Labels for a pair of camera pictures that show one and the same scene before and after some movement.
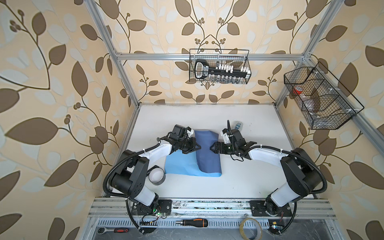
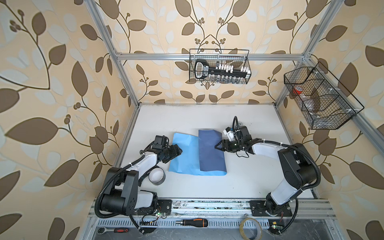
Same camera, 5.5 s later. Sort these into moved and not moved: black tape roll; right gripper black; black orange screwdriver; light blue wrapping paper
Moved: right gripper black
Not moved: light blue wrapping paper; black tape roll; black orange screwdriver
